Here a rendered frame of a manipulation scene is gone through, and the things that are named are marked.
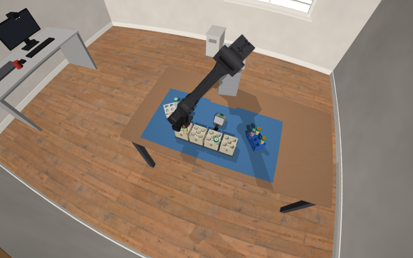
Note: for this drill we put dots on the blue tube rack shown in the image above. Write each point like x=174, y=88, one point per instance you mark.
x=256, y=141

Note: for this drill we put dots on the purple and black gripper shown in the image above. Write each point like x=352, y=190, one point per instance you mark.
x=188, y=122

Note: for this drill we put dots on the white box with done label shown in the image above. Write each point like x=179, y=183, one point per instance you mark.
x=219, y=121

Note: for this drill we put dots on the test tube with pink liquid and green cap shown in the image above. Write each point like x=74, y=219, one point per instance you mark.
x=252, y=132

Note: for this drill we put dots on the blue bench mat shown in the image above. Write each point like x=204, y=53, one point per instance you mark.
x=260, y=163

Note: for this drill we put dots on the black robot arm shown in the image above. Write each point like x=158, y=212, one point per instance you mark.
x=228, y=60

